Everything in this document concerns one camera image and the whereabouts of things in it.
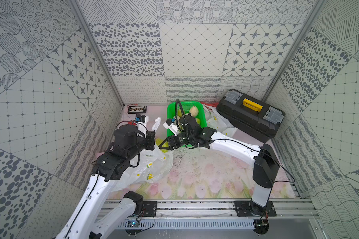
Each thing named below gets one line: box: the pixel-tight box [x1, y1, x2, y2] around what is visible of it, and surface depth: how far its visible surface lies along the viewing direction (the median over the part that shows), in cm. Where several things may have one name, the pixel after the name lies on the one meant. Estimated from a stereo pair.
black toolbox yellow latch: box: [215, 90, 286, 143], surface depth 97 cm
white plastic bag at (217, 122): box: [202, 104, 237, 138], surface depth 106 cm
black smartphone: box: [127, 105, 148, 115], surface depth 118 cm
